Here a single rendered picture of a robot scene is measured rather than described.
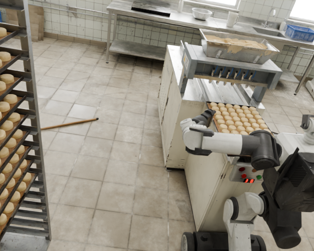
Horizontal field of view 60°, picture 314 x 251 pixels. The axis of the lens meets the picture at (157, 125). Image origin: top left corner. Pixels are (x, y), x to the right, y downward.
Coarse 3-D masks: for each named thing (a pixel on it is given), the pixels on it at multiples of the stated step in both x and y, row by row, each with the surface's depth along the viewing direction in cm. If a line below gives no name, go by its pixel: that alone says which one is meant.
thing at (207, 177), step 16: (208, 128) 202; (192, 160) 235; (208, 160) 195; (224, 160) 167; (240, 160) 164; (192, 176) 230; (208, 176) 192; (224, 176) 169; (192, 192) 225; (208, 192) 189; (224, 192) 178; (240, 192) 179; (256, 192) 180; (192, 208) 222; (208, 208) 188; (208, 224) 198; (224, 224) 199
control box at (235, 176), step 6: (240, 162) 163; (234, 168) 163; (246, 168) 162; (252, 168) 162; (234, 174) 165; (240, 174) 165; (246, 174) 165; (252, 174) 165; (258, 174) 166; (234, 180) 168; (240, 180) 168; (252, 180) 168; (258, 180) 169
